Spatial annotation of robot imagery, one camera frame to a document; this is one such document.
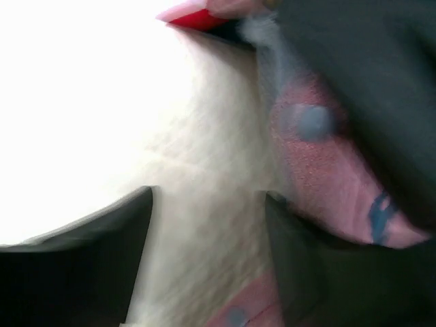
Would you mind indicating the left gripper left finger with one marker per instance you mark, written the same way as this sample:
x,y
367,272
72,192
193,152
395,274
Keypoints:
x,y
84,276

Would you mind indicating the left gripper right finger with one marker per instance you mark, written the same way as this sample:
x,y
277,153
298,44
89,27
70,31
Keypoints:
x,y
323,280

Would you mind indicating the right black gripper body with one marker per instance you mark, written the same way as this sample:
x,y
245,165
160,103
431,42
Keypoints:
x,y
378,58

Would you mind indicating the pink red printed pillowcase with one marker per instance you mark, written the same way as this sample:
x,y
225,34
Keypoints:
x,y
325,178

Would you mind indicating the cream yellow pillow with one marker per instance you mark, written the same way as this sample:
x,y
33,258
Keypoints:
x,y
99,98

